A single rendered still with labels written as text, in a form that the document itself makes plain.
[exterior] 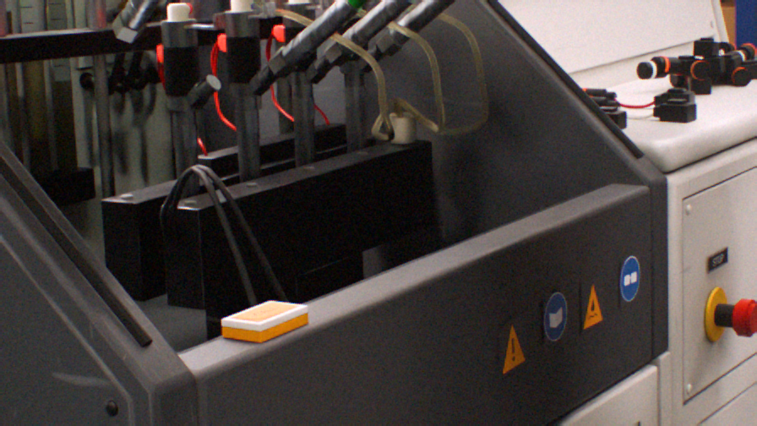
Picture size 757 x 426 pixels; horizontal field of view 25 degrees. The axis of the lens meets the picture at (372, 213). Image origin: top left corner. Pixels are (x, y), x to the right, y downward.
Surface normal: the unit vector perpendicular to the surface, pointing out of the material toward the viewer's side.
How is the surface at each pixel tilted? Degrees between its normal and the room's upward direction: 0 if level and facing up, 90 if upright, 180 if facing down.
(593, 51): 76
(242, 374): 90
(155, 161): 90
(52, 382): 90
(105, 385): 90
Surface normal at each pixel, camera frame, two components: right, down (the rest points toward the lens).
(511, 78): -0.55, 0.18
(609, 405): 0.84, 0.07
